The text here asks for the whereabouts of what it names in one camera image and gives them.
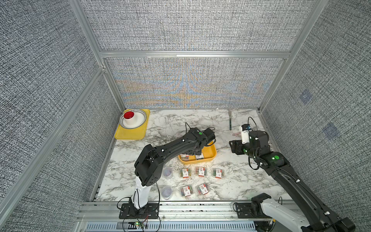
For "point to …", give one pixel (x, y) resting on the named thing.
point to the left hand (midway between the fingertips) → (194, 150)
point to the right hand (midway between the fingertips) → (236, 138)
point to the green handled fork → (230, 115)
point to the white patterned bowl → (140, 118)
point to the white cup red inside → (129, 116)
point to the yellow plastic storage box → (209, 152)
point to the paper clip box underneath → (184, 157)
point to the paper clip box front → (203, 189)
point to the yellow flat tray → (134, 134)
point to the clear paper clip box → (185, 173)
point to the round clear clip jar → (167, 172)
